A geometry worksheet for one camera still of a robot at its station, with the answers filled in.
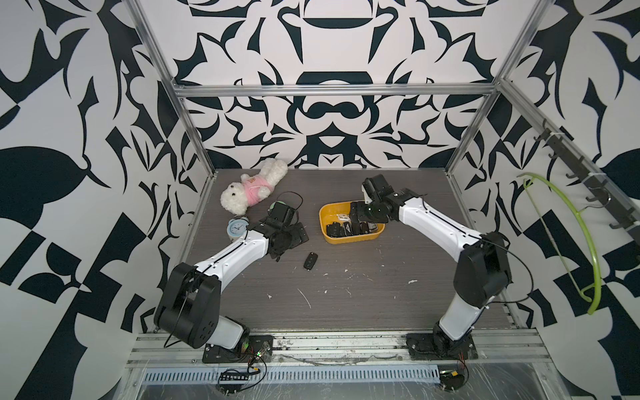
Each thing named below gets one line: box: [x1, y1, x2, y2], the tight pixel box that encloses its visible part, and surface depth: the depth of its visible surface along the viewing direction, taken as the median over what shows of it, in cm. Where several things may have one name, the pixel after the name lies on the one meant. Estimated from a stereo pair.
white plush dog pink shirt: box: [220, 158, 289, 216], surface depth 103 cm
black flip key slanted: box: [303, 251, 319, 272], surface depth 93 cm
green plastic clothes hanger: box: [516, 172, 602, 315], surface depth 63 cm
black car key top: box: [326, 221, 345, 238], surface depth 100 cm
